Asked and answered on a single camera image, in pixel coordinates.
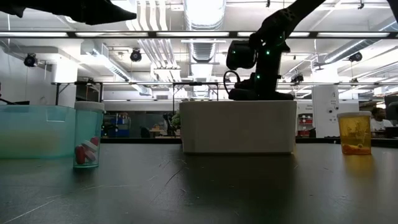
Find teal plastic bin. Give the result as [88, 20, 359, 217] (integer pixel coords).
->
[0, 104, 77, 160]

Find green artificial succulent plant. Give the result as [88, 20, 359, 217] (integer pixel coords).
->
[170, 110, 182, 131]

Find clear bottle red white capsules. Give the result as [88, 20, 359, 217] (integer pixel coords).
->
[73, 101, 106, 169]

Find silver ventilation duct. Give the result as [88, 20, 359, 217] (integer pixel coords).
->
[183, 0, 227, 63]

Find blue storage bins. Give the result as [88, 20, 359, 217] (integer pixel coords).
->
[107, 113, 131, 138]

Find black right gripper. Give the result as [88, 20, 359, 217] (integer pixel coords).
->
[228, 88, 295, 101]

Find white plastic bin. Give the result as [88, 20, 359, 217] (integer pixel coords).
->
[179, 100, 298, 155]

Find red storage shelf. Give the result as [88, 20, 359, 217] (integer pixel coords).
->
[297, 113, 313, 138]

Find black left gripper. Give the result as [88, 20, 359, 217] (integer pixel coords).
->
[0, 0, 137, 26]

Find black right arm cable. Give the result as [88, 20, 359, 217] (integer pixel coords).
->
[223, 70, 241, 95]

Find black office chair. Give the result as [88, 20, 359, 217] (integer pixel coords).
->
[384, 95, 398, 138]

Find person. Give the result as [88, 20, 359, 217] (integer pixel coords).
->
[369, 107, 393, 133]

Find amber white-capped pill bottle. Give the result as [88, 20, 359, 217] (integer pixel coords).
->
[6, 129, 63, 155]
[336, 111, 373, 156]

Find white pillar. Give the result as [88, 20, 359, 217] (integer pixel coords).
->
[312, 85, 340, 138]

